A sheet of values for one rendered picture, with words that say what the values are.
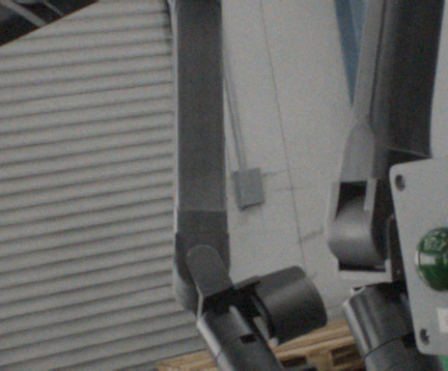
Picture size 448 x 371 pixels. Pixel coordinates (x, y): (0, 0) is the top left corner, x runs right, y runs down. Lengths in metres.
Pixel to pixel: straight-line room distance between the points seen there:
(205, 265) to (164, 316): 7.37
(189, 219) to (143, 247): 7.28
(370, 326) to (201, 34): 0.55
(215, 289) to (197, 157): 0.16
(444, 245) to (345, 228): 0.44
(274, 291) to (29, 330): 7.05
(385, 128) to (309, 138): 8.32
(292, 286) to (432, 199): 0.72
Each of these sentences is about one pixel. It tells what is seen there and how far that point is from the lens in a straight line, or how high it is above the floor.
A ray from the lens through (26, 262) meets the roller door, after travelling 8.27.
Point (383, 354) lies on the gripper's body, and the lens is 0.96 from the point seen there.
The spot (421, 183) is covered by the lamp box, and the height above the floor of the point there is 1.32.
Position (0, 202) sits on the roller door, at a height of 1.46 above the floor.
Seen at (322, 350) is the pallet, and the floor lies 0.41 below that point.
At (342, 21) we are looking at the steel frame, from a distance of 9.51.
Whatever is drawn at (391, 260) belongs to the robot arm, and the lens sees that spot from 0.94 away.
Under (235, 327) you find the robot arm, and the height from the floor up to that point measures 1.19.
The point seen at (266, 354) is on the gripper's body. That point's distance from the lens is 1.22.
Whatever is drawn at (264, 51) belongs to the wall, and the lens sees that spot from 9.19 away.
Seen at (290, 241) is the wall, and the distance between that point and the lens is 9.13.
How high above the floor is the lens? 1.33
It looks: 3 degrees down
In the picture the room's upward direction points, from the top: 10 degrees counter-clockwise
